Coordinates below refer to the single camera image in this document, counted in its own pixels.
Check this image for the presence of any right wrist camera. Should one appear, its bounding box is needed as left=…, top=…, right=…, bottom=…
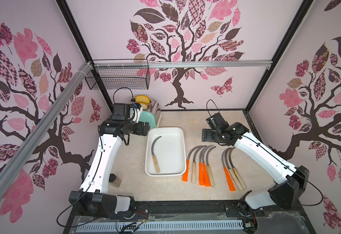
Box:
left=206, top=113, right=229, bottom=132

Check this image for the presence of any aluminium rail back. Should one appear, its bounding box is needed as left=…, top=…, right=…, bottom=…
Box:
left=94, top=60, right=273, bottom=69

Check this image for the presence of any black base frame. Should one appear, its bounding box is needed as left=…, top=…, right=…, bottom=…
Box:
left=63, top=200, right=315, bottom=234

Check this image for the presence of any yellow bread slice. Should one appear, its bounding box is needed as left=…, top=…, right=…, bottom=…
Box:
left=135, top=95, right=151, bottom=104
left=139, top=102, right=149, bottom=111

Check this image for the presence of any yellow bread slice front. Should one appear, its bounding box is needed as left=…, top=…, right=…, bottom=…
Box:
left=139, top=102, right=149, bottom=111

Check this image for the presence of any black wire basket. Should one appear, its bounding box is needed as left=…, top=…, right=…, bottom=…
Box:
left=85, top=58, right=151, bottom=90

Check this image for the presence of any mint green toaster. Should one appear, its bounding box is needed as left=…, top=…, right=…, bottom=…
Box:
left=139, top=99, right=162, bottom=128

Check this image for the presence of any orange handle sickle leftmost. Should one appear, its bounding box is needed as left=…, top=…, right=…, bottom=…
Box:
left=182, top=153, right=193, bottom=182

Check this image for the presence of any wooden handle sickle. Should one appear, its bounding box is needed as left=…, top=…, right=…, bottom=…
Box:
left=188, top=145, right=207, bottom=183
left=151, top=136, right=161, bottom=173
left=205, top=146, right=216, bottom=187
left=229, top=147, right=247, bottom=190
left=225, top=148, right=243, bottom=191

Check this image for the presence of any aluminium rail left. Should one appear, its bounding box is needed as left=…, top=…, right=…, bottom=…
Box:
left=0, top=61, right=93, bottom=200

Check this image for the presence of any yellow bread slice back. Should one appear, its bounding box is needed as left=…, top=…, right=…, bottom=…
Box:
left=135, top=95, right=151, bottom=104

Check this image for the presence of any small glass spice jar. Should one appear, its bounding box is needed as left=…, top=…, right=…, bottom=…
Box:
left=109, top=174, right=122, bottom=188

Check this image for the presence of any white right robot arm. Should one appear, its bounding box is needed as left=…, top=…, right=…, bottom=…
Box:
left=202, top=120, right=310, bottom=210

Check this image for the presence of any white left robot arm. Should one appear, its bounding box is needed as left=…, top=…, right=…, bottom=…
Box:
left=69, top=120, right=150, bottom=218

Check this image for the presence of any white vented cable duct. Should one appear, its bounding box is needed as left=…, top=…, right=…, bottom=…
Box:
left=76, top=220, right=244, bottom=234

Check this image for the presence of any orange handle sickle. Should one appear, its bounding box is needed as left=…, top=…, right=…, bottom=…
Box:
left=182, top=153, right=193, bottom=182
left=202, top=145, right=216, bottom=187
left=221, top=148, right=236, bottom=192
left=199, top=146, right=210, bottom=187

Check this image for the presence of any aluminium rail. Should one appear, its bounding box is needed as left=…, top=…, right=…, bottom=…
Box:
left=94, top=60, right=273, bottom=69
left=0, top=61, right=93, bottom=200

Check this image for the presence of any white plastic storage tray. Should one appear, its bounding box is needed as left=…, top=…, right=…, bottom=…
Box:
left=145, top=127, right=187, bottom=177

